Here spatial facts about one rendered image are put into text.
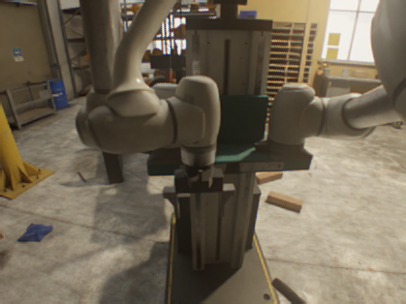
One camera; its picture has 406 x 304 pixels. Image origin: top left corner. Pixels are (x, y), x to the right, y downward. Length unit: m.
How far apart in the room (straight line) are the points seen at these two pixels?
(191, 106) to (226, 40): 0.55
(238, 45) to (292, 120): 0.38
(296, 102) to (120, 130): 0.61
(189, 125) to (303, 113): 0.50
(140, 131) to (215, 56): 0.61
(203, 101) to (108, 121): 0.19
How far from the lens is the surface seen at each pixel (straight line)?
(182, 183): 0.58
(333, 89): 6.08
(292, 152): 0.90
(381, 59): 0.33
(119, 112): 0.43
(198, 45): 0.92
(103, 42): 0.66
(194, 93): 0.46
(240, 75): 0.99
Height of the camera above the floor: 1.68
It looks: 27 degrees down
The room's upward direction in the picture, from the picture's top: straight up
